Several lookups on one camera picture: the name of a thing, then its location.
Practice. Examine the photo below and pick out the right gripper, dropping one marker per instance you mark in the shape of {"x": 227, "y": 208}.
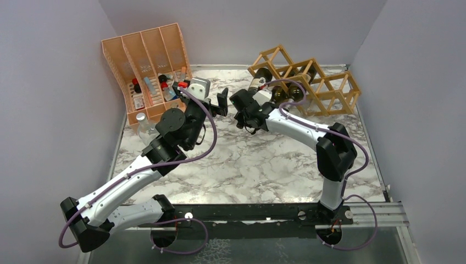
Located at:
{"x": 240, "y": 117}

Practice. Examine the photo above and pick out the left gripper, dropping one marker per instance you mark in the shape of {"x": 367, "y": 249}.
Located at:
{"x": 222, "y": 102}

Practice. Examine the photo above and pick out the green wine bottle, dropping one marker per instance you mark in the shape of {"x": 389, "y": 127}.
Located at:
{"x": 262, "y": 76}
{"x": 279, "y": 95}
{"x": 294, "y": 92}

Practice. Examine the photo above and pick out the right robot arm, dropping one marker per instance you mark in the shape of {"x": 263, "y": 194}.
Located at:
{"x": 335, "y": 152}

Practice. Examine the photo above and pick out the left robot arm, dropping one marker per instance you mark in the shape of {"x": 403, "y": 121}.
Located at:
{"x": 92, "y": 219}

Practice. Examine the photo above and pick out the red black small bottle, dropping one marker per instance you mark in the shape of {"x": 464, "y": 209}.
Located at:
{"x": 163, "y": 81}

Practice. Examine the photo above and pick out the wooden wine rack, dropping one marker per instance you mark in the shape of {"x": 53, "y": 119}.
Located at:
{"x": 325, "y": 94}

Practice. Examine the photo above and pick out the clear glass bottle silver cap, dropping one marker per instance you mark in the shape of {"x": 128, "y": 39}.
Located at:
{"x": 147, "y": 129}

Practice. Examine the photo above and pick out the orange plastic file organizer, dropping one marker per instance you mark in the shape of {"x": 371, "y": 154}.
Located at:
{"x": 137, "y": 59}

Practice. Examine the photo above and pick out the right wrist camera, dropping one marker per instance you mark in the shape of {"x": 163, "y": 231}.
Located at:
{"x": 263, "y": 95}

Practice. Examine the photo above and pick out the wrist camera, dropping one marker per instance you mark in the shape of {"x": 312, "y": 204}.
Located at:
{"x": 263, "y": 95}
{"x": 197, "y": 87}

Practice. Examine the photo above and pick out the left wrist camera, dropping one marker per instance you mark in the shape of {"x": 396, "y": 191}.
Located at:
{"x": 197, "y": 87}

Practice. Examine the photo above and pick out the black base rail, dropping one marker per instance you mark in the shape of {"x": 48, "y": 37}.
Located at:
{"x": 275, "y": 220}

